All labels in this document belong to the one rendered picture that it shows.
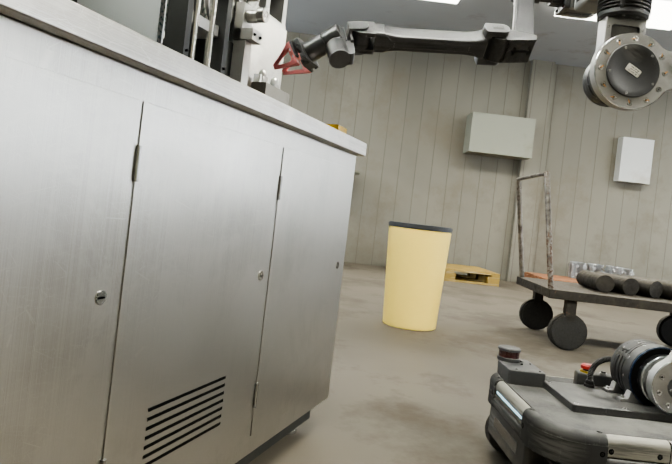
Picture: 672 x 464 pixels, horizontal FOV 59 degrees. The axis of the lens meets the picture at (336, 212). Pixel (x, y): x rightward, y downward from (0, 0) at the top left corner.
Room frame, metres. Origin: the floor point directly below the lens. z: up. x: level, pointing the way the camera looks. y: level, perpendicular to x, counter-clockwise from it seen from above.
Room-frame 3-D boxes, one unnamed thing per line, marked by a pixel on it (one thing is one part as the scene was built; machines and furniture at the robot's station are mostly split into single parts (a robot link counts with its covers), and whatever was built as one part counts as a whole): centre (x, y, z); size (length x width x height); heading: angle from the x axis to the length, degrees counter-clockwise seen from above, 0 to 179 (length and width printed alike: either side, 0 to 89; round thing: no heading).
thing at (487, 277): (7.40, -1.40, 0.18); 1.26 x 0.90 x 0.35; 91
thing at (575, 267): (7.43, -3.20, 0.19); 1.29 x 0.90 x 0.37; 91
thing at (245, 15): (1.58, 0.29, 1.05); 0.06 x 0.05 x 0.31; 69
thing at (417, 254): (3.80, -0.55, 0.33); 0.41 x 0.41 x 0.65
